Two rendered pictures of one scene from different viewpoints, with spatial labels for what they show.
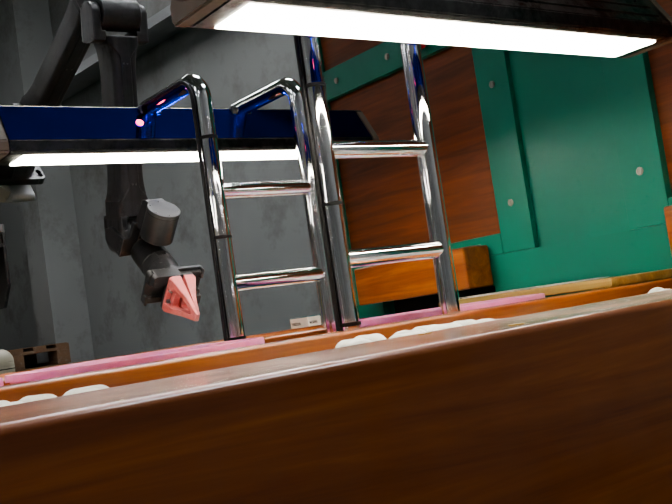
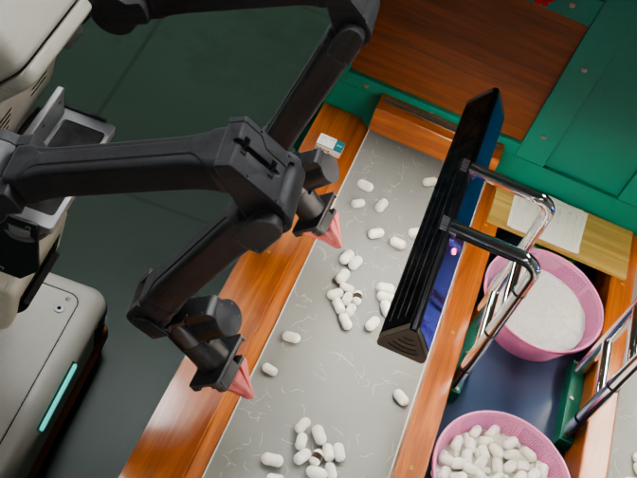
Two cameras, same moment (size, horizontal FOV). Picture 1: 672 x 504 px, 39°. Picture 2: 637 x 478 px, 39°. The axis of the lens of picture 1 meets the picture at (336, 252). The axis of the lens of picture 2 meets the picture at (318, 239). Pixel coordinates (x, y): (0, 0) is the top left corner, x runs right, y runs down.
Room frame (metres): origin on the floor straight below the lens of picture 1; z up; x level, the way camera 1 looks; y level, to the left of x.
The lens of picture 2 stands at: (0.81, 1.15, 2.17)
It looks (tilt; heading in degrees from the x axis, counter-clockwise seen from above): 50 degrees down; 311
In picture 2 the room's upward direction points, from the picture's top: 21 degrees clockwise
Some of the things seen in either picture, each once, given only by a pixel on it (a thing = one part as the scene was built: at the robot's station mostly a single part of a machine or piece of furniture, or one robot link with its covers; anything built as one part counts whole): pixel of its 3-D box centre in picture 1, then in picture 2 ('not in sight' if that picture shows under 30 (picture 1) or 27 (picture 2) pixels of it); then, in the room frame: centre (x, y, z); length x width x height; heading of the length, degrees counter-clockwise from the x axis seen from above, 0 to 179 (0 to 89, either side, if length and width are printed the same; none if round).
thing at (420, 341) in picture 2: (199, 132); (453, 206); (1.38, 0.17, 1.08); 0.62 x 0.08 x 0.07; 127
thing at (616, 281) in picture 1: (551, 290); (560, 227); (1.39, -0.30, 0.77); 0.33 x 0.15 x 0.01; 37
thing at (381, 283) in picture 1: (419, 276); (436, 136); (1.70, -0.14, 0.83); 0.30 x 0.06 x 0.07; 37
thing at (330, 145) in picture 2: (306, 321); (330, 145); (1.80, 0.07, 0.77); 0.06 x 0.04 x 0.02; 37
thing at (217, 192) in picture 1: (240, 243); (459, 284); (1.32, 0.13, 0.90); 0.20 x 0.19 x 0.45; 127
